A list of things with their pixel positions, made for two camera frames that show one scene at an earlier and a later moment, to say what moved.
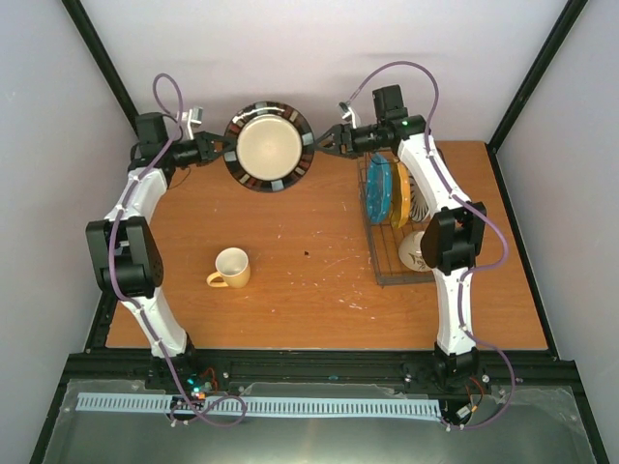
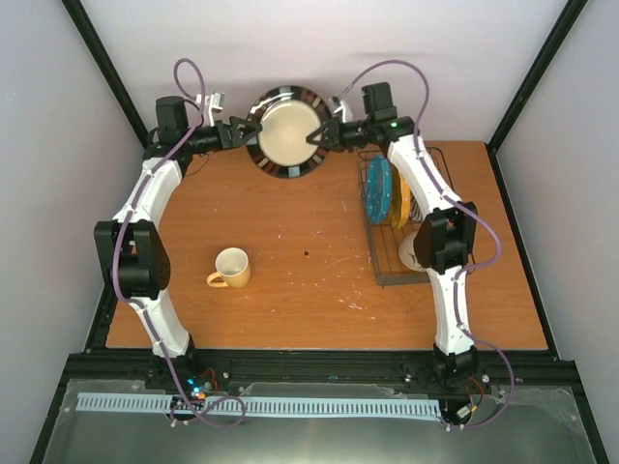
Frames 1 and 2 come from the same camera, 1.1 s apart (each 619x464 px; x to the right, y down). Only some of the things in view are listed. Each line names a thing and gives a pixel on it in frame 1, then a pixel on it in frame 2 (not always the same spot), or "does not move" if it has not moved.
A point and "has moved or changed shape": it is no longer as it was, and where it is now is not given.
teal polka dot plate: (378, 187) does not move
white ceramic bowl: (410, 253) does not move
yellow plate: (400, 196) does not move
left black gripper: (204, 142) to (234, 140)
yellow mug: (233, 270) does not move
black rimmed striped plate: (268, 147) has moved or changed shape
